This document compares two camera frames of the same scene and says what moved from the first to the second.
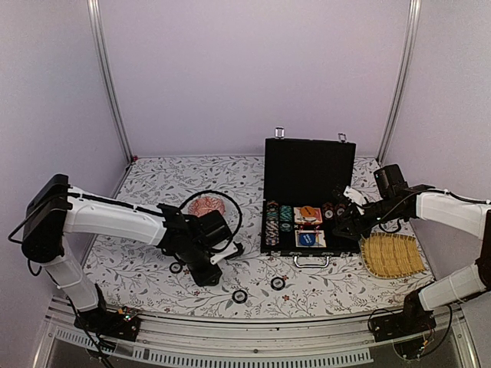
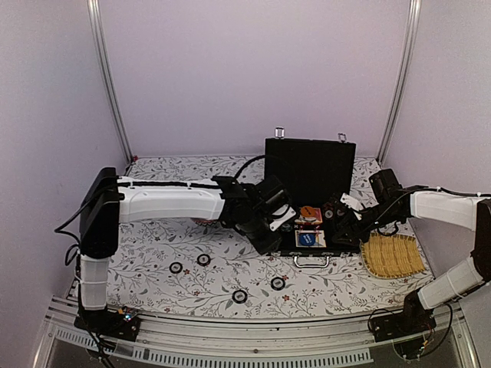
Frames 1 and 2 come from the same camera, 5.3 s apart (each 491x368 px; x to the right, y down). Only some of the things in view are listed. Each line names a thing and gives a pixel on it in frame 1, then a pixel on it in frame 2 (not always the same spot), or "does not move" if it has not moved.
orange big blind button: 308,211 does not move
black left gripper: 204,279 -> 267,247
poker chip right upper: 278,284 does not move
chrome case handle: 316,266 does not move
